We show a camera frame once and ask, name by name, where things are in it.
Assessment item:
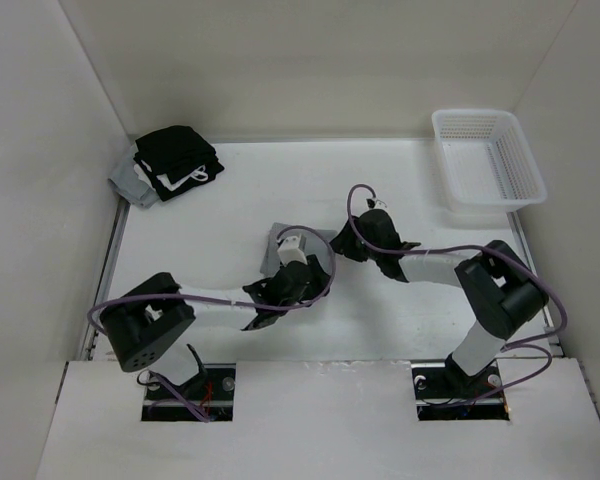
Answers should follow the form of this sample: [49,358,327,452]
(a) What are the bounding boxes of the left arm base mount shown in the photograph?
[136,364,237,423]

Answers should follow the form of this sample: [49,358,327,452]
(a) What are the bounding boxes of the grey tank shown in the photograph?
[108,156,159,209]
[260,222,332,277]

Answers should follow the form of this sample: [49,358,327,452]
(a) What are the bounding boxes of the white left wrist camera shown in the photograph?
[277,234,308,266]

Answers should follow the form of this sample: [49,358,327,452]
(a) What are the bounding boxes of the folded grey tank top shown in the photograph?
[108,156,159,209]

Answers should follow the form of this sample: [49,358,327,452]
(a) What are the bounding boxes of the white plastic basket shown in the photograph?
[431,109,547,215]

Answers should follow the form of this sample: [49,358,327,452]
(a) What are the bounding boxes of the folded black tank top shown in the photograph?
[133,125,225,202]

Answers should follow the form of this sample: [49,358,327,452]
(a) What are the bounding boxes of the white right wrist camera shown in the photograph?
[366,198,387,210]

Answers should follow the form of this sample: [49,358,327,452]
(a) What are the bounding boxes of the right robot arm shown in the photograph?
[331,208,549,396]

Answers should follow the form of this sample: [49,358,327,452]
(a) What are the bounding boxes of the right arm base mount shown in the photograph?
[411,362,509,421]

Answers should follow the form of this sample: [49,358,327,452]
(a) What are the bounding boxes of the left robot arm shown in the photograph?
[99,255,332,399]

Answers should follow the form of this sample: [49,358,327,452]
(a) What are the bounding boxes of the folded white tank top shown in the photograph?
[133,164,209,191]

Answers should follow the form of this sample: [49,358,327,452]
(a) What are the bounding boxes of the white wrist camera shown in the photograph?
[277,234,308,266]
[366,198,387,210]

